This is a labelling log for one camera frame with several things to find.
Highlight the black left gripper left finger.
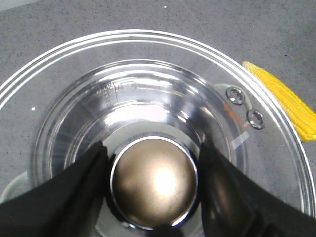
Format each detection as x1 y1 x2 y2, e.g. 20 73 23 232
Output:
0 142 108 237

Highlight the yellow corn cob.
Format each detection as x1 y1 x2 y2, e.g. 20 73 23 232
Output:
242 61 316 142

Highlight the pale green electric cooking pot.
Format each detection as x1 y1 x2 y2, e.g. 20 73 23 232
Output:
0 60 240 237

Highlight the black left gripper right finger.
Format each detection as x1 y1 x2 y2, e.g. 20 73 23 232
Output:
198 135 316 237

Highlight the glass pot lid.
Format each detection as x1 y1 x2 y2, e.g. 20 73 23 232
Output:
0 29 316 237

